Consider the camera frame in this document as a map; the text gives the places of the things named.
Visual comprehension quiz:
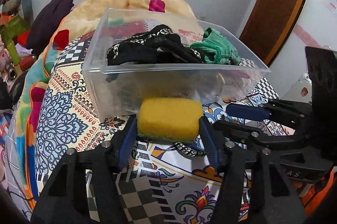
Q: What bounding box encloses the yellow sponge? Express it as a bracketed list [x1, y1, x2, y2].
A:
[137, 98, 203, 142]

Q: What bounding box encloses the green knitted cloth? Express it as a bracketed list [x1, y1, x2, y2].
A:
[190, 28, 242, 65]

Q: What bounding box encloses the black patterned fabric bag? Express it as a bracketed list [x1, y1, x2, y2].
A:
[106, 24, 205, 66]

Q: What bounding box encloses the patterned bed sheet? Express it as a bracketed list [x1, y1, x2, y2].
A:
[34, 29, 296, 224]

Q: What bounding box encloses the brown wooden door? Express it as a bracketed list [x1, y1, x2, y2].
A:
[239, 0, 305, 66]

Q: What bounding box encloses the black plastic bag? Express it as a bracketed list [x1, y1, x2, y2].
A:
[0, 71, 27, 112]

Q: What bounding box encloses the clear plastic storage box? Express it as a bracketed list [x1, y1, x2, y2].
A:
[82, 8, 270, 121]

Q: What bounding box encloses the red thermos bottle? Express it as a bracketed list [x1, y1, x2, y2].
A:
[19, 54, 37, 72]

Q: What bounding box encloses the green bottle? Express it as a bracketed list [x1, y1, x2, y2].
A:
[6, 40, 20, 66]

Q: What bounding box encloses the colourful patchwork blanket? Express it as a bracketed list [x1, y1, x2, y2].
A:
[14, 0, 194, 206]

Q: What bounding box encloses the dark purple garment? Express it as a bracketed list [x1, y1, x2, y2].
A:
[26, 0, 74, 57]

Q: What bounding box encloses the green cardboard box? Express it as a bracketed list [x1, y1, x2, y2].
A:
[1, 15, 30, 43]

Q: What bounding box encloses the grey green plush toy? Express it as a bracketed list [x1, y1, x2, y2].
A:
[2, 0, 34, 25]

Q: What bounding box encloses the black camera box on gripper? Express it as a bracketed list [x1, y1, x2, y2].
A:
[305, 46, 336, 141]

